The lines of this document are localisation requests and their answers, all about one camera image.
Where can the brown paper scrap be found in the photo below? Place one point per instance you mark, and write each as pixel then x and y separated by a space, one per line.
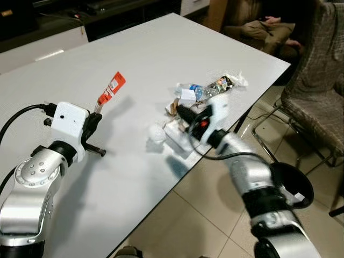
pixel 172 107

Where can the red snack wrapper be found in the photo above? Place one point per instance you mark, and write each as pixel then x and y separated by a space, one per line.
pixel 112 88

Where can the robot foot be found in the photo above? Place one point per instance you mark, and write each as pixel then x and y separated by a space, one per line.
pixel 128 252

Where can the dark printed snack wrapper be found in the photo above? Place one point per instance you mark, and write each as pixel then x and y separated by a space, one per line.
pixel 221 83

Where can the flat white paper packet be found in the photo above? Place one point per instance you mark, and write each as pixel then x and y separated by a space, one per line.
pixel 177 137

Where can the white paper scrap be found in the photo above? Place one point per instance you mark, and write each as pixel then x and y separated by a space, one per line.
pixel 295 196

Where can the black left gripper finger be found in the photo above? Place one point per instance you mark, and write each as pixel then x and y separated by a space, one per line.
pixel 94 117

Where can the black round rubbish bin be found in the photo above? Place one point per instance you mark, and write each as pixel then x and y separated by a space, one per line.
pixel 301 183

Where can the black chair edge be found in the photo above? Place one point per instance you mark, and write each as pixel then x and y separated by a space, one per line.
pixel 336 210

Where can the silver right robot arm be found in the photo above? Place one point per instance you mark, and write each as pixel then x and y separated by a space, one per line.
pixel 258 183

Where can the seated person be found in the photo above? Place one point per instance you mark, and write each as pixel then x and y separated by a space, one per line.
pixel 263 29

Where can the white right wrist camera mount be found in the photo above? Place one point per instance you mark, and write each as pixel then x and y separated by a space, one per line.
pixel 219 110

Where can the crumpled white tissue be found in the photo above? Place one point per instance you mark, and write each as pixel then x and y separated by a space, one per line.
pixel 239 79

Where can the grey checked fabric chair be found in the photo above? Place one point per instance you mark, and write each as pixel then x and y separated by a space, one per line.
pixel 317 80

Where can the black table leg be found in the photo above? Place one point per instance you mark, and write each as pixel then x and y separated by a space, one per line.
pixel 243 121

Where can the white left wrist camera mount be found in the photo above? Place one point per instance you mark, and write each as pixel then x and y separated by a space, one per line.
pixel 69 122

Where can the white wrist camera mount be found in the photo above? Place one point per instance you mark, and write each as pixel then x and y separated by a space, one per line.
pixel 219 110
pixel 69 122

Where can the white tissue ball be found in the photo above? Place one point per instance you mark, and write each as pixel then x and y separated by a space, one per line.
pixel 157 133

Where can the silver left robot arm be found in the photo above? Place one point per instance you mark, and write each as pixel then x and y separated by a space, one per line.
pixel 29 183

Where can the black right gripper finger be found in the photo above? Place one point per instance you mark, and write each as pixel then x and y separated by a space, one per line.
pixel 186 113

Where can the clear plastic bottle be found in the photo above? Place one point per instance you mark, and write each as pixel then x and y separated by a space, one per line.
pixel 200 91

